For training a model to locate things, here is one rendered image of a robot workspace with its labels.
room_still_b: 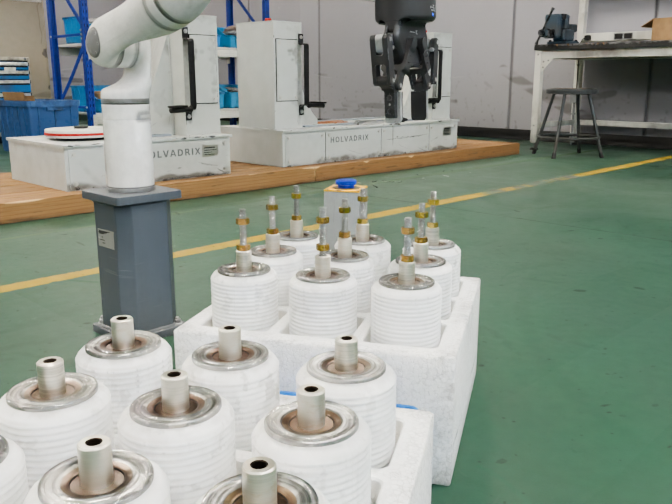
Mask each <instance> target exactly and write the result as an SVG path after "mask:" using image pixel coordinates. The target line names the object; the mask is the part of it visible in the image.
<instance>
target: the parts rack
mask: <svg viewBox="0 0 672 504"><path fill-rule="evenodd" d="M66 2H67V4H68V5H69V7H70V9H71V10H72V12H73V14H74V15H75V17H76V19H77V20H78V22H79V24H80V31H81V33H76V34H65V35H57V25H56V14H55V2H54V0H46V8H47V19H48V30H49V41H50V52H51V63H52V74H53V85H54V97H55V99H64V98H65V96H66V93H67V91H68V89H69V87H70V84H71V82H72V80H73V77H74V75H75V72H76V70H77V67H78V64H79V62H80V59H81V56H83V69H84V81H85V94H86V106H78V108H83V109H87V112H79V120H88V126H97V124H103V119H102V113H96V110H95V97H94V84H93V70H92V60H91V59H90V57H89V55H88V53H87V50H86V36H87V33H88V30H89V18H88V5H87V0H78V5H79V16H78V14H77V12H76V11H75V9H74V7H73V6H72V4H71V2H70V0H66ZM237 2H238V3H239V4H240V6H241V7H242V8H243V10H244V11H245V13H246V14H247V15H248V17H249V18H250V20H251V21H252V22H256V21H255V20H254V19H253V17H252V16H251V15H250V13H249V12H248V10H247V9H246V8H245V6H244V5H243V3H242V2H241V1H240V0H237ZM265 18H270V16H269V0H262V21H265ZM226 22H227V27H228V26H231V25H233V0H226ZM75 36H81V38H80V39H81V43H77V44H63V45H58V38H64V37H75ZM80 48H81V49H80ZM217 51H218V59H227V64H228V82H229V84H235V57H237V48H226V47H217ZM59 55H65V56H78V58H77V60H76V63H75V66H74V68H73V71H72V73H71V76H70V78H69V81H68V83H67V85H66V88H65V90H64V92H63V94H62V82H61V71H60V59H59ZM238 117H239V108H223V109H220V118H230V125H237V121H236V118H238Z"/></svg>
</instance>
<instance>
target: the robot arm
mask: <svg viewBox="0 0 672 504"><path fill-rule="evenodd" d="M210 1H211V0H126V1H125V2H124V3H122V4H121V5H120V6H118V7H117V8H115V9H113V10H111V11H110V12H108V13H106V14H104V15H102V16H101V17H99V18H97V19H96V20H95V21H94V22H93V23H92V25H91V26H90V28H89V30H88V33H87V36H86V50H87V53H88V55H89V57H90V59H91V60H92V61H93V62H94V63H95V64H97V65H99V66H102V67H106V68H123V76H122V78H121V79H120V80H119V81H118V82H116V83H115V84H113V85H111V86H108V87H106V88H104V89H102V91H101V103H102V104H101V108H102V119H103V133H104V144H103V147H104V161H105V174H106V187H107V190H108V192H111V193H122V194H128V193H143V192H149V191H153V190H155V183H154V164H153V148H152V131H151V116H150V104H149V103H150V91H151V42H150V39H154V38H159V37H163V36H166V35H169V34H172V33H175V32H177V31H179V30H180V29H182V28H184V27H185V26H186V25H188V24H189V23H191V22H192V21H194V20H195V19H196V18H197V17H198V16H199V15H200V14H201V13H202V12H203V11H204V9H205V8H206V7H207V5H208V4H209V3H210ZM363 1H373V2H375V21H376V22H377V23H378V24H380V25H385V29H384V34H378V35H371V36H370V52H371V64H372V76H373V84H374V86H379V87H381V90H382V91H384V104H385V121H386V123H401V122H402V121H403V92H399V91H401V90H402V86H403V82H404V77H405V75H407V76H408V78H409V82H410V86H411V89H412V90H414V91H411V118H412V120H427V119H428V89H430V88H431V85H432V84H436V83H437V69H438V43H439V42H438V39H437V38H427V34H426V28H425V25H426V23H430V22H433V21H434V20H435V19H436V0H363ZM382 54H383V55H382ZM380 65H381V70H382V71H383V76H381V75H380ZM430 69H431V71H430V75H429V73H428V71H429V70H430ZM415 74H417V79H416V75H415ZM395 75H397V76H396V80H395Z"/></svg>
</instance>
